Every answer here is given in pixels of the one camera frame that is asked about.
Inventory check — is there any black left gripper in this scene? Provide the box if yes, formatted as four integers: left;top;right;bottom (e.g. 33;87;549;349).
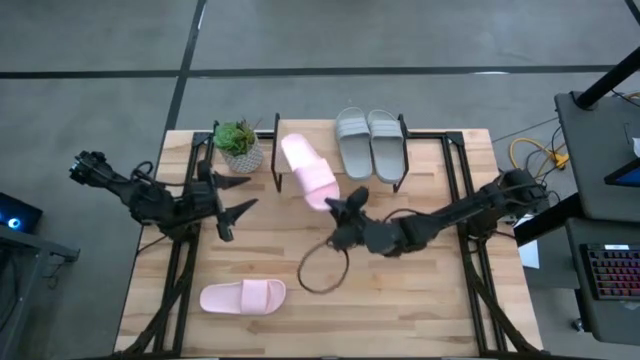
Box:
192;159;260;243

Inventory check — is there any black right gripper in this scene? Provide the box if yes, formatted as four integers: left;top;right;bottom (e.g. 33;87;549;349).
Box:
324;187;391;256

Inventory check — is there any pink slide sandal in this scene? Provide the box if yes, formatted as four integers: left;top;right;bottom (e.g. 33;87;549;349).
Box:
279;132;342;212
199;278;288;316

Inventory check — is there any grey slide sandal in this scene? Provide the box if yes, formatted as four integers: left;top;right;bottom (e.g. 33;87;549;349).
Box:
366;108;406;185
334;106;375;182

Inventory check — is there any succulent in patterned pot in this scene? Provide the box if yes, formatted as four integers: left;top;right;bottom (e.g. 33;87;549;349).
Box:
213;118;265;175

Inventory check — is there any white paper sheet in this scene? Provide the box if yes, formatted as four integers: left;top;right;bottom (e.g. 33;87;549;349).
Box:
514;215;541;270

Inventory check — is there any grey metal cart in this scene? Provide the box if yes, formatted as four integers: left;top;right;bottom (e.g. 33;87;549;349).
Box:
0;224;81;360

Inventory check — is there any black computer blue light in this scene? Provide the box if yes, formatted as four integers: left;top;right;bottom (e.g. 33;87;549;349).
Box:
0;192;44;235

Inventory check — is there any grey workstation desk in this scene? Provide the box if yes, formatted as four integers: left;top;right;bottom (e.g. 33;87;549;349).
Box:
553;91;640;347

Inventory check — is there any backlit black keyboard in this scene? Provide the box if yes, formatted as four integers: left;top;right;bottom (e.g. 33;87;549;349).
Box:
579;243;640;302

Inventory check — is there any black tablet blue screen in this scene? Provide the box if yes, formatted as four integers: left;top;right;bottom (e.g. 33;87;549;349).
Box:
603;158;640;189

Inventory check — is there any black stand pole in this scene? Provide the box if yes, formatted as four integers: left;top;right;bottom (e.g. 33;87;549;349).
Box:
573;47;640;110

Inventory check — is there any black aluminium rig frame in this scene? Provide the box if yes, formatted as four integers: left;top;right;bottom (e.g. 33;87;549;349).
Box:
114;130;546;359

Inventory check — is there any wooden shelf black metal frame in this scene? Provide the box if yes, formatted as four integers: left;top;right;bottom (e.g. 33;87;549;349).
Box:
269;112;411;194

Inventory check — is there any brown cable loop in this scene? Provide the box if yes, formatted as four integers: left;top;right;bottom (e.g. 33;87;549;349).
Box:
296;238;351;295

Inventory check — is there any black floor cable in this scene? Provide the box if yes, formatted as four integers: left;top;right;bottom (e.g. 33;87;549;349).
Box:
492;117;559;144

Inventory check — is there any yellow cable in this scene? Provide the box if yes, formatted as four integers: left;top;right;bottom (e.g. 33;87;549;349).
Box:
508;137;571;201

